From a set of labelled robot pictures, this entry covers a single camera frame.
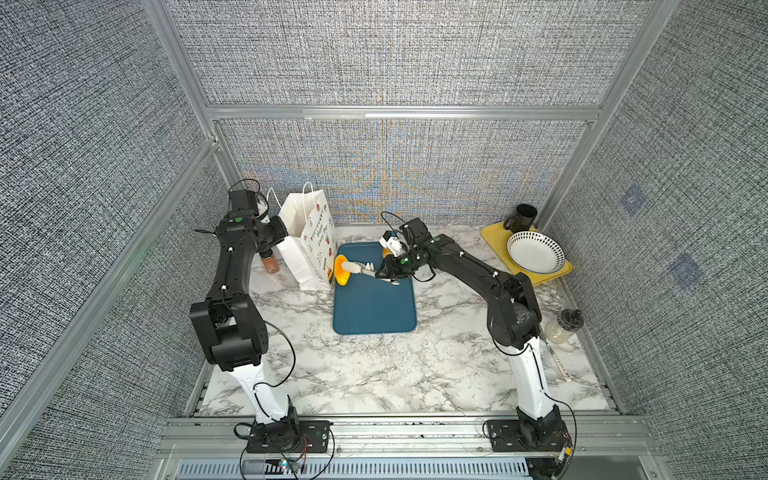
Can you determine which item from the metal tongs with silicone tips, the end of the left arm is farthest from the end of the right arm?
the end of the left arm

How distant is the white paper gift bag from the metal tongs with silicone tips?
0.05 metres

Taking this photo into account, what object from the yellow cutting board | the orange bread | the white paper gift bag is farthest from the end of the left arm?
the yellow cutting board

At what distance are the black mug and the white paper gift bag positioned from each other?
69 cm

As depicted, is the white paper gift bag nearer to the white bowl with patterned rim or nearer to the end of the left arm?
the end of the left arm

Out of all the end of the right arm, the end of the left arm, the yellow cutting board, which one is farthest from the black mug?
the end of the left arm

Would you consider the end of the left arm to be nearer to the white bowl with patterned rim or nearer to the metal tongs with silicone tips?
the metal tongs with silicone tips

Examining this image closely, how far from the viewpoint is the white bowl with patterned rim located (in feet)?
3.48

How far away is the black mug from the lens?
115cm

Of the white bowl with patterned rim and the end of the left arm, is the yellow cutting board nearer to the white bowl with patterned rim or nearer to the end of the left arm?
the white bowl with patterned rim

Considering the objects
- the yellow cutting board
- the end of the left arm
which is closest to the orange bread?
the end of the left arm

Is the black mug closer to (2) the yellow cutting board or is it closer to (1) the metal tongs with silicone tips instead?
(2) the yellow cutting board

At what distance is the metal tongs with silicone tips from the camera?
90cm

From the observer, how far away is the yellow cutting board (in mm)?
1053

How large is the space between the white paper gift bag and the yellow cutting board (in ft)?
2.01
